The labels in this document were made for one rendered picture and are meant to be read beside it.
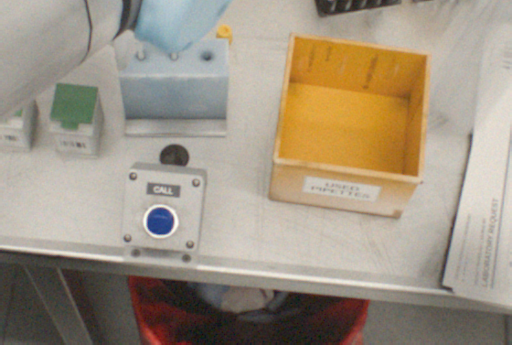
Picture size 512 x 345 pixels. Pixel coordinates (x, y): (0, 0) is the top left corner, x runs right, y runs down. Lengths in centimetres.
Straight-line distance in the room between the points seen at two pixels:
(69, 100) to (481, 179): 40
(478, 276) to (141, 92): 36
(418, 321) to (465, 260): 92
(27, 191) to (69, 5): 58
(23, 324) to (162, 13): 144
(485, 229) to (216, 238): 26
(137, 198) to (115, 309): 96
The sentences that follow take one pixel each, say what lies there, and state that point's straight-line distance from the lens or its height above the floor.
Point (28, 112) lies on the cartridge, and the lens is 97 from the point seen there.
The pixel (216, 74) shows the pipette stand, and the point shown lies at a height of 97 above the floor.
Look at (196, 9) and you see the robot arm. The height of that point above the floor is 139.
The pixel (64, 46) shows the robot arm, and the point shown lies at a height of 142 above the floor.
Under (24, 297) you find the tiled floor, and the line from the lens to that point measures 187.
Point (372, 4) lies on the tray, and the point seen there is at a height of 88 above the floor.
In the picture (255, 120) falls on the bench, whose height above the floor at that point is 87.
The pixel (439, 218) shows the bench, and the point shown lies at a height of 88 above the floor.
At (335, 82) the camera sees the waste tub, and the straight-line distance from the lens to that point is 101.
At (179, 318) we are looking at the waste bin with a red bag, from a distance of 147.
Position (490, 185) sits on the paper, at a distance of 100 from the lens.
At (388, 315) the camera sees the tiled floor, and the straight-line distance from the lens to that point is 187.
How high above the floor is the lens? 178
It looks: 66 degrees down
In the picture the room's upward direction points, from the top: 7 degrees clockwise
